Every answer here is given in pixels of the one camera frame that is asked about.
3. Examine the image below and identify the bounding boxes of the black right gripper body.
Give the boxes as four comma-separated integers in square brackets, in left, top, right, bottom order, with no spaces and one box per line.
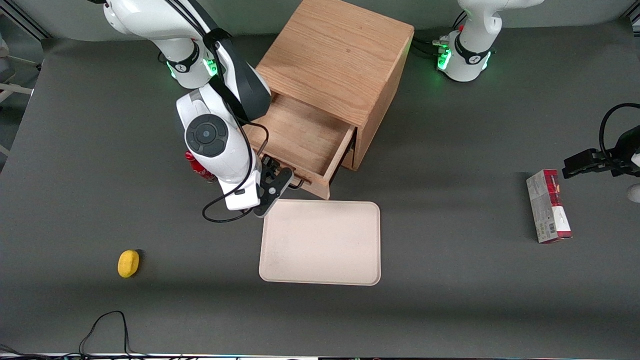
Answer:
[253,166,294,219]

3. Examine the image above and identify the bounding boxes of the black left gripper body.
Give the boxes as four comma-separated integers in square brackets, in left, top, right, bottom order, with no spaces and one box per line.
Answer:
[606,126,640,177]

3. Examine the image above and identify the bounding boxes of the black metal drawer handle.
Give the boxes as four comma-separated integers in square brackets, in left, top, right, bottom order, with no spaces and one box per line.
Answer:
[260,155,306,191]

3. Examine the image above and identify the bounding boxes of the wooden drawer with worn handle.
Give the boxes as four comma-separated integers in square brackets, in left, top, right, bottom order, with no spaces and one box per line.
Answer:
[243,92,357,201]

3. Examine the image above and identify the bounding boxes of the light wooden drawer cabinet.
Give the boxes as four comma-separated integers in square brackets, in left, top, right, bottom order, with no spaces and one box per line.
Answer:
[255,0,415,172]

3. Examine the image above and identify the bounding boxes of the red and white carton box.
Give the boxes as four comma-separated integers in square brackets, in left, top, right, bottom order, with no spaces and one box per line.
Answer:
[526,169,573,244]

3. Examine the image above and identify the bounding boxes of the red cola bottle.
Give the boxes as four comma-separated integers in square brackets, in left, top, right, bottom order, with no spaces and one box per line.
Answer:
[184,151,218,184]

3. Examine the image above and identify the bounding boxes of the cream plastic tray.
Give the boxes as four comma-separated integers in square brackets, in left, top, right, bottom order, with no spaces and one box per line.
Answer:
[258,199,382,287]

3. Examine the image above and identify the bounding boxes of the yellow lemon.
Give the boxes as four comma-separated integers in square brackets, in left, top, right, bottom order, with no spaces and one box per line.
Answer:
[117,249,141,279]

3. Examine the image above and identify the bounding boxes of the white metal stand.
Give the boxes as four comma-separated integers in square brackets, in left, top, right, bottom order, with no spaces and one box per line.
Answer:
[0,35,43,101]

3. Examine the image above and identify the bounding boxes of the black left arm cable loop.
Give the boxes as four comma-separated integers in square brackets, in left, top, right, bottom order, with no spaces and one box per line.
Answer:
[599,103,640,166]

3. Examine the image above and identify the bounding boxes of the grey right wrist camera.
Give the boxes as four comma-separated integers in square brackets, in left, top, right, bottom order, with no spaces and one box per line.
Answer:
[218,170,261,211]

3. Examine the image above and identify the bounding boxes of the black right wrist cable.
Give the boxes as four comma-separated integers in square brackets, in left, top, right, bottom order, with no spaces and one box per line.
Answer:
[202,122,271,224]

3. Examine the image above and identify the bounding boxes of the black left arm base cables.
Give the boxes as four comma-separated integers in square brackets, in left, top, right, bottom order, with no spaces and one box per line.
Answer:
[412,10,468,60]

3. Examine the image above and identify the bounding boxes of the black cable on table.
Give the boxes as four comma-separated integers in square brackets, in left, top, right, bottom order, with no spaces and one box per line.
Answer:
[79,310,151,360]

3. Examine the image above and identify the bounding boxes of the aluminium frame rail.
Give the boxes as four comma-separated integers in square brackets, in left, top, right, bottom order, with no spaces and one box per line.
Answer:
[0,0,52,41]

